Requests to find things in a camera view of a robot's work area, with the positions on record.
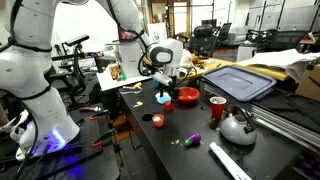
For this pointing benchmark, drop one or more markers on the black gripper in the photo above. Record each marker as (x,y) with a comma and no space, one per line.
(168,87)

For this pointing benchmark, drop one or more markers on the orange cube block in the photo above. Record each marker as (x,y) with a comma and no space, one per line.
(168,106)

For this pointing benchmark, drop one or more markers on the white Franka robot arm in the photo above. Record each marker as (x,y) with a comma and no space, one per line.
(30,73)

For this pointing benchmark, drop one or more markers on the small blue plate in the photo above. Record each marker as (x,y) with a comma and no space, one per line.
(162,99)

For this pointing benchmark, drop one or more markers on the small cream plate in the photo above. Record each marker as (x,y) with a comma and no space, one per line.
(158,94)

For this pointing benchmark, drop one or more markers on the blue plastic cup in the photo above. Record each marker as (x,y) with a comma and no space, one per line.
(155,84)

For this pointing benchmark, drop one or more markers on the red plastic bowl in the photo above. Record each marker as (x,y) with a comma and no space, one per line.
(188,95)

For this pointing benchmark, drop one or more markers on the small orange cup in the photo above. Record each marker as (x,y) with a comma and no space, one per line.
(158,120)

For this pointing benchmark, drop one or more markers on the large torn paper scrap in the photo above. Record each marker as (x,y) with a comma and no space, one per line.
(137,104)

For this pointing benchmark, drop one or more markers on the yellow banana toy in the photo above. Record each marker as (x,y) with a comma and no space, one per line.
(137,85)

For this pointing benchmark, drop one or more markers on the silver fork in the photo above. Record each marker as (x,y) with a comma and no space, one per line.
(131,91)

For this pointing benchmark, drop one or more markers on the silver spoon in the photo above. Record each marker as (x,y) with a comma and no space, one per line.
(128,87)

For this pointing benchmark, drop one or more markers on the white plastic bag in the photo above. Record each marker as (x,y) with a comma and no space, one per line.
(188,59)

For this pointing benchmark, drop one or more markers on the green ball toy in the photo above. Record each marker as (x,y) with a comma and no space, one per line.
(122,76)

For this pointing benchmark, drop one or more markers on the tiny paper crumb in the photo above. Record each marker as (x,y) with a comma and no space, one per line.
(175,142)

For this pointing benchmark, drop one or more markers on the purple eggplant toy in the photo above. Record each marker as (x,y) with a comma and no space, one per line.
(194,138)

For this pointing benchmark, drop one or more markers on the white box stand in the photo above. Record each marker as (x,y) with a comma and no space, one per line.
(128,60)

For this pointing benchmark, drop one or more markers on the red plastic cup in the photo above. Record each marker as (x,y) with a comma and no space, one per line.
(218,108)

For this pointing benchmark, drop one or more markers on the white board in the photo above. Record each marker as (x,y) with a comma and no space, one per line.
(110,83)

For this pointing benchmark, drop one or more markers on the black office chair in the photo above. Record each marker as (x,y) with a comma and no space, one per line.
(202,38)

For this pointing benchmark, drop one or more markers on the dark blue bin lid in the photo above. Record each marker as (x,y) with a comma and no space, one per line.
(238,82)

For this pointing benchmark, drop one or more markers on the white tube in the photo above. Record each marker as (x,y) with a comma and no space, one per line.
(230,163)

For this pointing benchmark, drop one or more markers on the wooden table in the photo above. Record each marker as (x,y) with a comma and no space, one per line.
(260,68)

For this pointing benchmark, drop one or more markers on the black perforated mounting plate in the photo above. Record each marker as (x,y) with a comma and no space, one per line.
(83,156)

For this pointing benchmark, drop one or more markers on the white paper sheets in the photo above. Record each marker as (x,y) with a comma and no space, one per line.
(283,60)

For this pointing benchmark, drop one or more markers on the black mesh chair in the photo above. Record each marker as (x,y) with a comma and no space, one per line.
(286,40)

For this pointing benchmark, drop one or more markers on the cardboard box black tape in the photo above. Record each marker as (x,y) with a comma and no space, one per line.
(310,83)

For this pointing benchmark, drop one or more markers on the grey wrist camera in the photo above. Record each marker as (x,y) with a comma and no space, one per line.
(162,78)

